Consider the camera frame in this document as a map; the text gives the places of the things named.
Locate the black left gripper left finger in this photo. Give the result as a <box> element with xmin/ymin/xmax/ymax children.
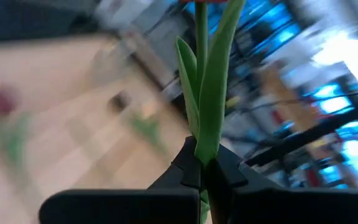
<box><xmin>39</xmin><ymin>136</ymin><xmax>203</xmax><ymax>224</ymax></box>

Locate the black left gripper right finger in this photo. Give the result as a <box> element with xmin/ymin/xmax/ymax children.
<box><xmin>203</xmin><ymin>144</ymin><xmax>358</xmax><ymax>224</ymax></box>

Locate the dark red artificial tulip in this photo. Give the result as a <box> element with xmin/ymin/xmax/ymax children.
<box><xmin>175</xmin><ymin>0</ymin><xmax>247</xmax><ymax>224</ymax></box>
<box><xmin>0</xmin><ymin>85</ymin><xmax>32</xmax><ymax>169</ymax></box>

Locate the clear crystal glass vase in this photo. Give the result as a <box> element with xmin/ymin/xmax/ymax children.
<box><xmin>93</xmin><ymin>40</ymin><xmax>133</xmax><ymax>91</ymax></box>

